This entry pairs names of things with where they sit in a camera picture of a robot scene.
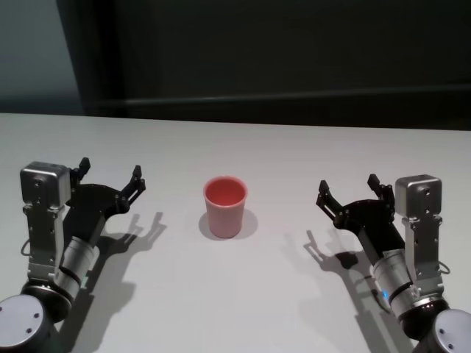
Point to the blue-grey panel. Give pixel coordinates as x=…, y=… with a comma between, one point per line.
x=29, y=55

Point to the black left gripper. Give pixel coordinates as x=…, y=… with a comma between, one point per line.
x=95, y=200

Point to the pink plastic cup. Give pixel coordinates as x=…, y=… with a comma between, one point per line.
x=224, y=217

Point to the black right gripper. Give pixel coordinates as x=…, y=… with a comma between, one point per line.
x=371, y=220

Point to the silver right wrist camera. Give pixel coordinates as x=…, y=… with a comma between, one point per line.
x=419, y=195

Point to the thin grey partition rail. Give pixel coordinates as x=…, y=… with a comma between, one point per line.
x=294, y=101

